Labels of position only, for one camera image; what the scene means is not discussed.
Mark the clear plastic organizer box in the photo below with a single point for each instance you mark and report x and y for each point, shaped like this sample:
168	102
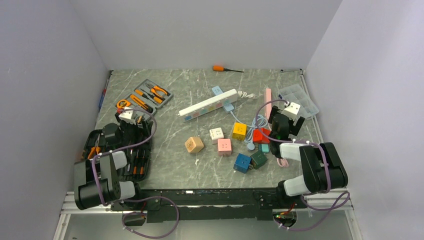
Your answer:
295	93

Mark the orange handled screwdriver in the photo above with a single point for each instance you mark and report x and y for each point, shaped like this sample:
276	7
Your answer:
218	68

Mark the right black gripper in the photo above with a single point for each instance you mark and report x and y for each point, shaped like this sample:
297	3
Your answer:
294	129

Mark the green cube adapter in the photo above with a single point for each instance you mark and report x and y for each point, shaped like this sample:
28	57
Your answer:
258	159

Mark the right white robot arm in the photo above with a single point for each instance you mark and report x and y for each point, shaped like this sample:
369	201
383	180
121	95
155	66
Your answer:
321	166

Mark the white power strip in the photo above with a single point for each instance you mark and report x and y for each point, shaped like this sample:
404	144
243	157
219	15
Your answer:
201	108

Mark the grey tool tray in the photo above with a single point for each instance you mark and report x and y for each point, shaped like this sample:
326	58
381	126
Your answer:
148	96

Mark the yellow cube socket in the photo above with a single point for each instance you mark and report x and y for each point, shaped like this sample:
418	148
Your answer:
239	131

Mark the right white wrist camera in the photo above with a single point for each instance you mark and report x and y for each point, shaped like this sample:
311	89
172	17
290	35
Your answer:
292	110

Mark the teal plug adapter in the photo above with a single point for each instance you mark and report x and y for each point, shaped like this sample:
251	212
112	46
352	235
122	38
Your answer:
264	148

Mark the white cube socket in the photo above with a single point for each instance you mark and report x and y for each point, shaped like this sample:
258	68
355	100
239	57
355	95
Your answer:
216	134

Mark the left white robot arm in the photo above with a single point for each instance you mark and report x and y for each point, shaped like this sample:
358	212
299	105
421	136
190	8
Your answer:
96	181

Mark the red cube socket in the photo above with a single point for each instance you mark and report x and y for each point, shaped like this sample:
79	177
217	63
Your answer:
259	138

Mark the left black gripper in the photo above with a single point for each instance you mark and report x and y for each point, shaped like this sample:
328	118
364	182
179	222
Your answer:
145	131

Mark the blue red pen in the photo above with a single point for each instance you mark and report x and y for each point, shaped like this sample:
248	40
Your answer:
103	93

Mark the blue cube adapter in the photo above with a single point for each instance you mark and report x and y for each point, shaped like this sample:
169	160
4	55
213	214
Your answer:
242	163

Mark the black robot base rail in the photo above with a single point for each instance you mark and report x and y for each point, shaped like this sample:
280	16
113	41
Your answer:
210	204

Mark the orange handled pliers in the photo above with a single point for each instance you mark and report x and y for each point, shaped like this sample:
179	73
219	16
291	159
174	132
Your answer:
94	150

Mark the pink cube socket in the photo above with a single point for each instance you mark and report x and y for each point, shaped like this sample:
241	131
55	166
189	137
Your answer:
224	147

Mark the tan cube socket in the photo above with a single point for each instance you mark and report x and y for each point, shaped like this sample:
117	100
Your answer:
194	144

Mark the light blue power strip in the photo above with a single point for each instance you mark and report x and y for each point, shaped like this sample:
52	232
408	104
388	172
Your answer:
226	101

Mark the black tool case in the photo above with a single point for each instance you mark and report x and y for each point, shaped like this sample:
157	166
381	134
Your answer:
132	164

